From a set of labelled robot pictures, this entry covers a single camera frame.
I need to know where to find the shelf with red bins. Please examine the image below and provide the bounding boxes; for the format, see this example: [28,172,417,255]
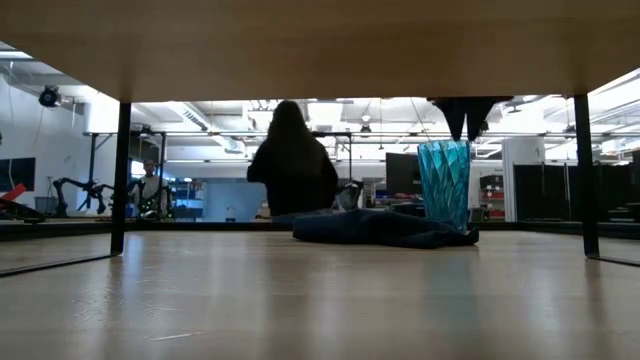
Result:
[478,174,506,222]

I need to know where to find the black metal shelf leg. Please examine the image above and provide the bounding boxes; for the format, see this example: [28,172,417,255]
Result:
[0,102,134,279]
[573,94,640,269]

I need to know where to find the wooden shelf board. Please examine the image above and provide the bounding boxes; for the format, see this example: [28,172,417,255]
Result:
[0,0,640,104]

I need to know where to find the white column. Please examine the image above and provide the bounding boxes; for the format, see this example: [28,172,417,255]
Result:
[501,136,547,223]

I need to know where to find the teal faceted plastic cup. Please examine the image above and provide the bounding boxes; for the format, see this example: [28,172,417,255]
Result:
[416,139,473,234]

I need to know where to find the black monitor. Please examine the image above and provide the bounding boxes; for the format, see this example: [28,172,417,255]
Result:
[384,152,422,197]

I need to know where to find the dark blue cloth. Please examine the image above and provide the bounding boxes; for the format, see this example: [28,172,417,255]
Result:
[292,208,481,251]

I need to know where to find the person with long hair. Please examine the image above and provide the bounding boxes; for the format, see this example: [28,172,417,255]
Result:
[245,99,340,220]

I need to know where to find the person standing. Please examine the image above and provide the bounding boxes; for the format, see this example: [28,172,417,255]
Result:
[131,158,170,220]

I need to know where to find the red object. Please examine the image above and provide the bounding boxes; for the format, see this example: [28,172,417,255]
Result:
[0,181,29,204]

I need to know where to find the black partition wall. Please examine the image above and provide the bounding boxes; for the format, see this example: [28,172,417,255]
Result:
[513,161,640,223]

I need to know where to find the black metal frame stand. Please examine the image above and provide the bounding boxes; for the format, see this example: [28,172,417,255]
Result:
[312,130,354,184]

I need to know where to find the black ceiling camera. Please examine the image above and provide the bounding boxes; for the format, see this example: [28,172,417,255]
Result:
[38,84,63,109]

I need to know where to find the black wall panel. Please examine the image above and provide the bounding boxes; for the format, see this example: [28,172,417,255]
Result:
[0,156,37,194]

